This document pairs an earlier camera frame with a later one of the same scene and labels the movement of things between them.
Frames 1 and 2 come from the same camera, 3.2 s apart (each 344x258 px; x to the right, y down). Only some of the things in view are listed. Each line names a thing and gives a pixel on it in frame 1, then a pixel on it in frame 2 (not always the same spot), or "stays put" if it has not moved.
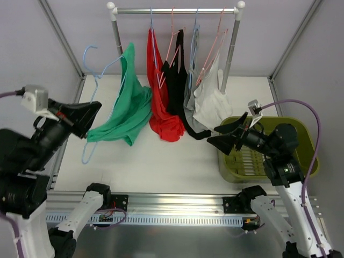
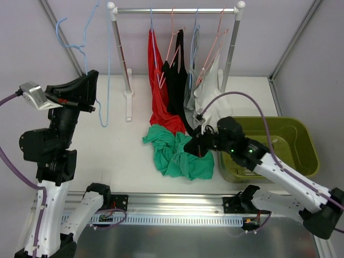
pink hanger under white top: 220,36 stays put
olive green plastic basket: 246,164 stays put
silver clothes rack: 237,11 stays put
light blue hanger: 96,77 -> 83,47
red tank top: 164,125 stays put
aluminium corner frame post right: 308,14 stays put
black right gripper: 240,136 -> 205,141
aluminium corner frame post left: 66,43 stays put
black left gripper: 62,118 -> 71,102
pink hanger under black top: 163,80 stays put
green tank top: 131,107 -> 171,158
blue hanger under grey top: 195,37 stays put
